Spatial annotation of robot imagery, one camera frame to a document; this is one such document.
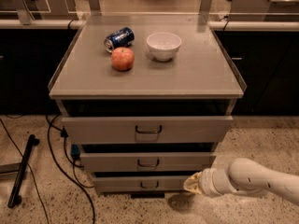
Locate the foam gripper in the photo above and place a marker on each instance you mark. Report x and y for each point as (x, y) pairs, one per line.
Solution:
(206, 182)

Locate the grey drawer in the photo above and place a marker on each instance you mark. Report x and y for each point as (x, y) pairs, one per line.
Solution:
(139, 183)
(147, 162)
(128, 130)

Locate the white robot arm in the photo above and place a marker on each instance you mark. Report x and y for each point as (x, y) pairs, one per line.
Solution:
(243, 177)

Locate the grey bottom drawer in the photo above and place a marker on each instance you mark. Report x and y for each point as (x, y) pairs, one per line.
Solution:
(139, 183)

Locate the grey drawer cabinet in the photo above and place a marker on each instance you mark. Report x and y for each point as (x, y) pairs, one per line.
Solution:
(198, 81)

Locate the grey top drawer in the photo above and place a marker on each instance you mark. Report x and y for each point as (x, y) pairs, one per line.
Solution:
(128, 130)

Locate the white bowl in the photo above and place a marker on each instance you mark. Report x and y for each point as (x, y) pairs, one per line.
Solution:
(163, 46)

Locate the red apple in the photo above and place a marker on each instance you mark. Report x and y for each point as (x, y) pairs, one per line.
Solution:
(122, 58)

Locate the blue soda can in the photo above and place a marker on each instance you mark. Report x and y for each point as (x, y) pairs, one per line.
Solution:
(122, 38)

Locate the black floor bar stand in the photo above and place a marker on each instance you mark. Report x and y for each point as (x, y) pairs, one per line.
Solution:
(15, 197)

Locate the white horizontal rail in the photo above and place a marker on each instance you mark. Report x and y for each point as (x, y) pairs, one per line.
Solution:
(213, 25)

